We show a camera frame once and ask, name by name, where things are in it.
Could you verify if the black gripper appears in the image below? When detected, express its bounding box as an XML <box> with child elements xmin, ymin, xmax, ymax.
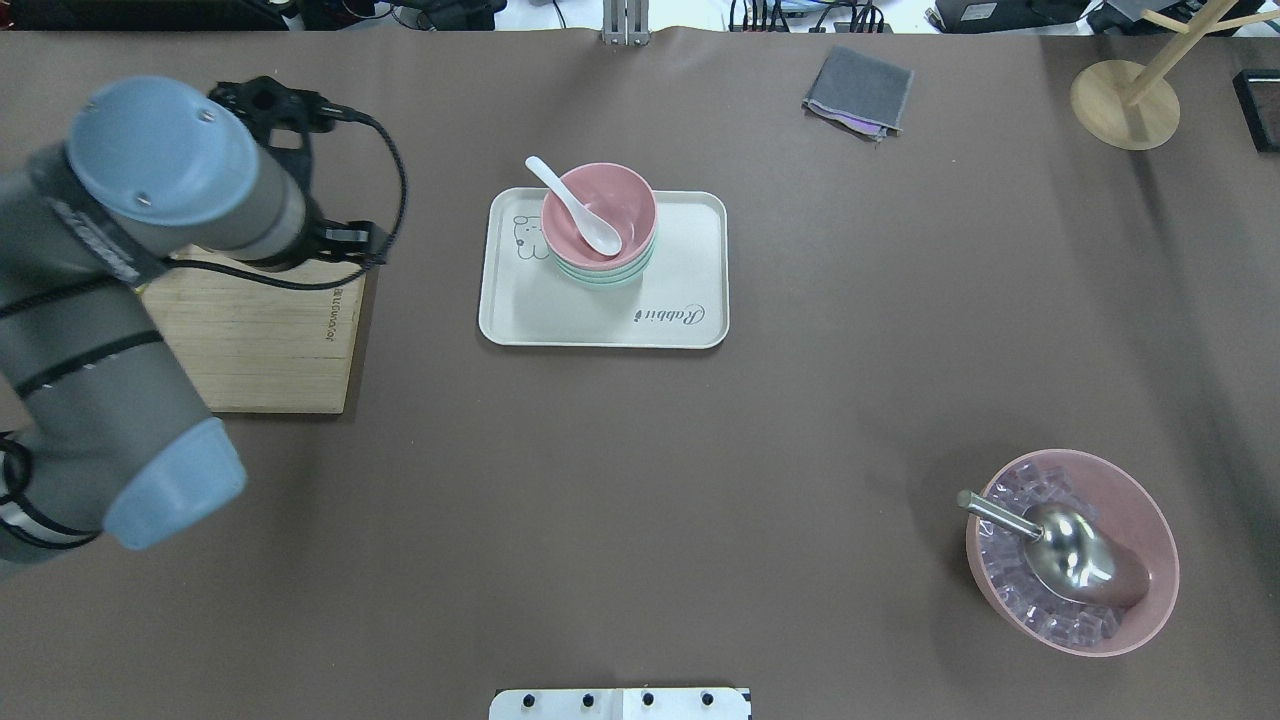
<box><xmin>207</xmin><ymin>76</ymin><xmax>389</xmax><ymax>272</ymax></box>

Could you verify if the white ceramic spoon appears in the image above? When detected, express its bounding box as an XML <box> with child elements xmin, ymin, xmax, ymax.
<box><xmin>524</xmin><ymin>156</ymin><xmax>622</xmax><ymax>258</ymax></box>

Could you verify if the small pink bowl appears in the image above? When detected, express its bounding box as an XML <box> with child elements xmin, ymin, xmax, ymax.
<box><xmin>541</xmin><ymin>161</ymin><xmax>658</xmax><ymax>275</ymax></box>

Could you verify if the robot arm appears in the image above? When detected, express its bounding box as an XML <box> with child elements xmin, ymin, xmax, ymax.
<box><xmin>1</xmin><ymin>76</ymin><xmax>396</xmax><ymax>578</ymax></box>

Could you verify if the green bowl stack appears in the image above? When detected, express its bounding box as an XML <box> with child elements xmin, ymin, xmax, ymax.
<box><xmin>550</xmin><ymin>245</ymin><xmax>657</xmax><ymax>290</ymax></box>

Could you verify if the grey purple cloth stack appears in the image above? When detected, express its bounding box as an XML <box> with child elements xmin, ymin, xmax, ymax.
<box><xmin>803</xmin><ymin>46</ymin><xmax>915</xmax><ymax>142</ymax></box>

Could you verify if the large pink ice bowl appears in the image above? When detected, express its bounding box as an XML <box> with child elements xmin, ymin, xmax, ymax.
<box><xmin>956</xmin><ymin>448</ymin><xmax>1181</xmax><ymax>659</ymax></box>

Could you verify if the bamboo cutting board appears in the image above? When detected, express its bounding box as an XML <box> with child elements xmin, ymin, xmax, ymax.
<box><xmin>140</xmin><ymin>269</ymin><xmax>366</xmax><ymax>414</ymax></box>

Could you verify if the cream rabbit tray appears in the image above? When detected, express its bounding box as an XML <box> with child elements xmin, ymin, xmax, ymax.
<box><xmin>477</xmin><ymin>187</ymin><xmax>730</xmax><ymax>350</ymax></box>

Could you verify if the metal ice scoop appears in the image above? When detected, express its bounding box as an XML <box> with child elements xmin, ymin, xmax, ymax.
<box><xmin>956</xmin><ymin>489</ymin><xmax>1152</xmax><ymax>609</ymax></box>

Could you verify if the wooden cup tree stand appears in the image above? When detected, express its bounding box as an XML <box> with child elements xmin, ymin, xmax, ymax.
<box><xmin>1069</xmin><ymin>1</ymin><xmax>1279</xmax><ymax>151</ymax></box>

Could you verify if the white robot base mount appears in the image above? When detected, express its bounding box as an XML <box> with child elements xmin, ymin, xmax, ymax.
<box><xmin>488</xmin><ymin>685</ymin><xmax>753</xmax><ymax>719</ymax></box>

